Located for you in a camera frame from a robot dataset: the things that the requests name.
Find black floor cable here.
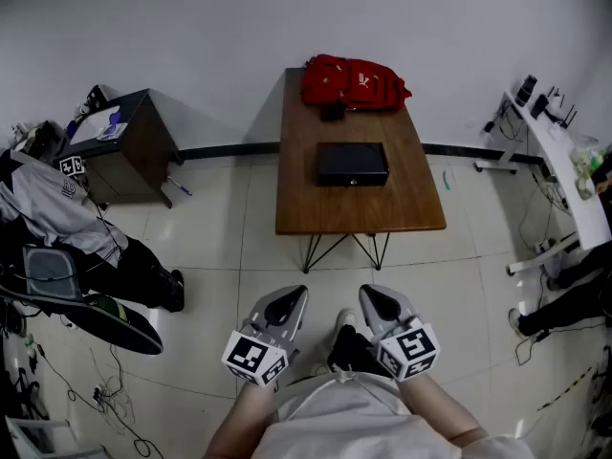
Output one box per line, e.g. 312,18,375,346
514,321,608,367

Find white drawstring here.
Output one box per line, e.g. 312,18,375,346
286,363,413,420

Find grey mesh chair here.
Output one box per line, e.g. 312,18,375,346
0,244,87,305

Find person's white shoe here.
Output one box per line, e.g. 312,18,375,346
334,308,358,339

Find person's black trousers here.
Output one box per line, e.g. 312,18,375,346
327,325,394,380

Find wooden table with wire legs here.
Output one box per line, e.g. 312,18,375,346
274,67,448,274

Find black router with antennas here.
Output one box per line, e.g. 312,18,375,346
547,86,579,131

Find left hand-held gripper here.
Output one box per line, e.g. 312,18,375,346
221,284,309,389

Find dark brown side cabinet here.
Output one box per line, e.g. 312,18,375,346
55,88,185,209

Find clear plastic bag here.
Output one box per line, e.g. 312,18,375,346
571,134,609,201

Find small black pouch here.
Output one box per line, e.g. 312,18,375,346
320,101,346,123

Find person's right forearm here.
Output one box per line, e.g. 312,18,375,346
397,375,489,447

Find black camera lens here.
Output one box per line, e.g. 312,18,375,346
514,75,538,107

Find black board with green patch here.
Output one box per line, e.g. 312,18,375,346
0,284,164,356

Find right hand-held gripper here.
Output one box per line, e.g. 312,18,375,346
359,284,441,383

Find purple packet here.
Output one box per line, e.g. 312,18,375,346
98,112,128,142

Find yellow and black strip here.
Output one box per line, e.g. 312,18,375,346
535,365,594,413

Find white and blue pen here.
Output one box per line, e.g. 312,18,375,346
165,175,193,197

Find red backpack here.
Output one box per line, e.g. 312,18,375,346
300,54,413,113

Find person's white shirt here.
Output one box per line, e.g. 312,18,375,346
257,373,536,459

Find tangle of black floor cables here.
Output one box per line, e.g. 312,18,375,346
28,332,166,459

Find white frame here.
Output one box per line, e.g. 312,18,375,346
4,416,104,459

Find black box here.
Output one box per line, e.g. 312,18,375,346
315,142,389,188

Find person's left forearm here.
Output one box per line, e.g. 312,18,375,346
204,381,278,459

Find white desk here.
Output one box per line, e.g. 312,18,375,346
473,89,612,276

